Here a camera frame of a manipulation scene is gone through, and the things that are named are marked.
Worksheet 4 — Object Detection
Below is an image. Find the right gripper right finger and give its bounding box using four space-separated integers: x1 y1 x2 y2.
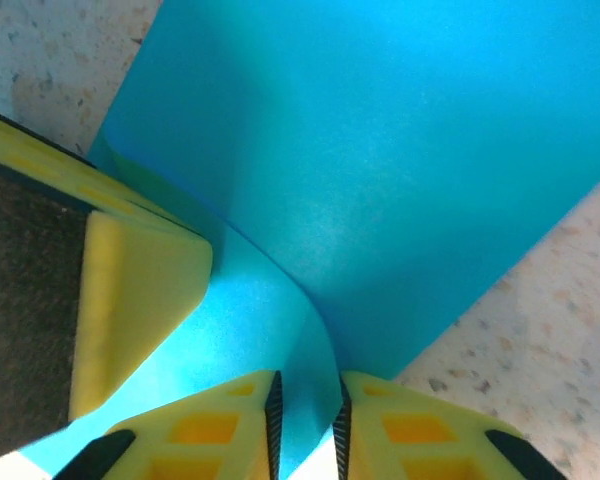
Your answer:
331 369 570 480

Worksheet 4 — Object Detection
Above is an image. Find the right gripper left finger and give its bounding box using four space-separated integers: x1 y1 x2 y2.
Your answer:
52 369 284 480

